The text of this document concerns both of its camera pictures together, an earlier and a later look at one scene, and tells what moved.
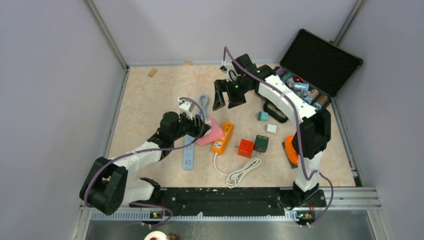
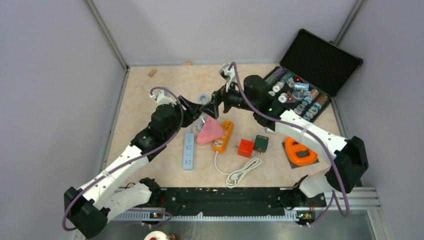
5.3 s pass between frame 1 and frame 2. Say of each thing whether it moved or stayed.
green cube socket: stayed
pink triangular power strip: stayed
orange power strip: stayed
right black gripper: moved
